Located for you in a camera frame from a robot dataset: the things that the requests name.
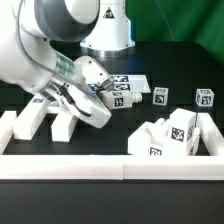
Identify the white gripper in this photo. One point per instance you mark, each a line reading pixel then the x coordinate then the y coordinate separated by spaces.
pixel 78 97

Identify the white chair back frame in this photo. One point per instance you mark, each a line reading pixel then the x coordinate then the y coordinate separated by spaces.
pixel 29 120

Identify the white chair seat part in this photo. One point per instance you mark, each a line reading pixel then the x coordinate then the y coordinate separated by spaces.
pixel 151 139

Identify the white marker sheet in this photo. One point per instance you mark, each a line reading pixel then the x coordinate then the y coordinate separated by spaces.
pixel 131 82

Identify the white U-shaped fence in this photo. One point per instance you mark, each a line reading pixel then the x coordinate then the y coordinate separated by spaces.
pixel 123 167

